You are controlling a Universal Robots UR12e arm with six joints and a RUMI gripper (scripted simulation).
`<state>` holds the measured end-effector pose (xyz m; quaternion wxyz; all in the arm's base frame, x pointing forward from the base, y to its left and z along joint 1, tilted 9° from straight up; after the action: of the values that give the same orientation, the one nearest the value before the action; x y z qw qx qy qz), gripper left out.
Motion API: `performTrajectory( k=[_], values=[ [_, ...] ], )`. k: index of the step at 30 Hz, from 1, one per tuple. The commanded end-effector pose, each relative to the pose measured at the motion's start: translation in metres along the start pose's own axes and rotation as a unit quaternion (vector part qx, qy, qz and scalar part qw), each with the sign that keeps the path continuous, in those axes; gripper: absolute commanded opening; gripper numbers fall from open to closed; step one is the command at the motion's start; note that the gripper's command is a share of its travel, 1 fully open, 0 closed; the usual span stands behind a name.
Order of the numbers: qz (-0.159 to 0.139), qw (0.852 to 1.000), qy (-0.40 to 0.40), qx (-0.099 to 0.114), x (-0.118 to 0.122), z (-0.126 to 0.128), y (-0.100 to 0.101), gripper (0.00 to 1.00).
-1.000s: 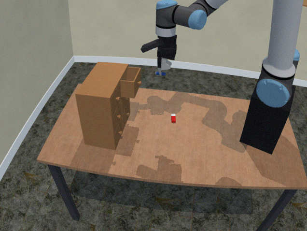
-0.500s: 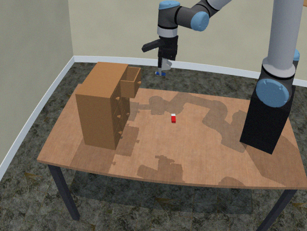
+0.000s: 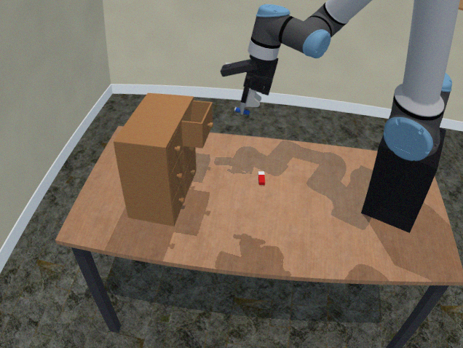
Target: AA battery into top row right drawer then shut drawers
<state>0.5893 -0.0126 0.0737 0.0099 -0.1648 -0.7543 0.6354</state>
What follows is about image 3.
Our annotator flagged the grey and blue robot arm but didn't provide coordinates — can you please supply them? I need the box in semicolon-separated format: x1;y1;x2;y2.
221;0;460;161

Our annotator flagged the brown wooden drawer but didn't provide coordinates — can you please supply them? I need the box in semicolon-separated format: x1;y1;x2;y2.
170;153;183;200
172;178;185;223
167;125;182;174
184;153;196;193
183;146;195;171
181;100;213;149

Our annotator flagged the brown wooden chest of drawers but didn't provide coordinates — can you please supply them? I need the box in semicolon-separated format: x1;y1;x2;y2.
114;93;194;226

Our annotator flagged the blue aa battery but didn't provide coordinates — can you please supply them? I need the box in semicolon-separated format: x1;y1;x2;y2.
234;107;250;115

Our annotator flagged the red and white eraser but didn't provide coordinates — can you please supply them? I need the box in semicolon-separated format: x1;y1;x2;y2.
258;171;265;185

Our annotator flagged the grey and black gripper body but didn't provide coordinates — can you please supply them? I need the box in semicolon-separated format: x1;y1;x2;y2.
243;55;279;95

